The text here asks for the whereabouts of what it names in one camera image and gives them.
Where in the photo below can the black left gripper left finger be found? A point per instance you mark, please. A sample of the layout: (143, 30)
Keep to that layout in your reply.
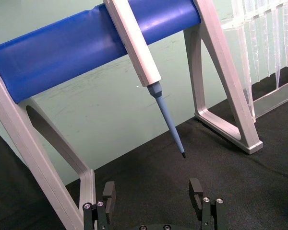
(109, 196)

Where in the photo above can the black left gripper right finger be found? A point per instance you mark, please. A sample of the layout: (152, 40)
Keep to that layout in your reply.
(196, 191)

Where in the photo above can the black table cloth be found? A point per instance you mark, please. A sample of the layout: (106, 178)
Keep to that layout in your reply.
(158, 191)

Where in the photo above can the grey pipette with blue tip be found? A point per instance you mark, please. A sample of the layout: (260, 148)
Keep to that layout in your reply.
(134, 48)

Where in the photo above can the grey stand with blue bar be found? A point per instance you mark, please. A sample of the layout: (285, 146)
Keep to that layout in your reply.
(50, 55)

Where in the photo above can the clear plastic rack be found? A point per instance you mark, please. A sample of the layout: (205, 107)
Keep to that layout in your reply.
(237, 43)

